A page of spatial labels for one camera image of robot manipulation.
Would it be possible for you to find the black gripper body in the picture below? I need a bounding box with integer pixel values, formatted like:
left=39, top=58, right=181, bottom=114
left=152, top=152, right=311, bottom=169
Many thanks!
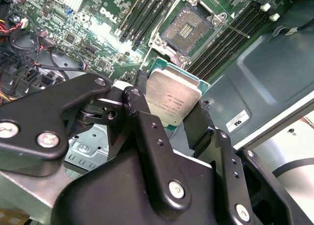
left=51, top=146, right=288, bottom=225

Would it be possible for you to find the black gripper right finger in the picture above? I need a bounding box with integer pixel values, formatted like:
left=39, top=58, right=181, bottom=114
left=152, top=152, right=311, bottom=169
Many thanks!
left=183, top=100, right=310, bottom=225

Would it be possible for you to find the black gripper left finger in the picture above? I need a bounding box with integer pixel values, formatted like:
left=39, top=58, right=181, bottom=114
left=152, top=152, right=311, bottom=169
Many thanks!
left=0, top=69, right=192, bottom=217

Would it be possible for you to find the silver topped CPU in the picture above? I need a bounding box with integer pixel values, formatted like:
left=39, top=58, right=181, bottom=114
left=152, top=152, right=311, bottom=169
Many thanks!
left=144, top=57, right=211, bottom=132

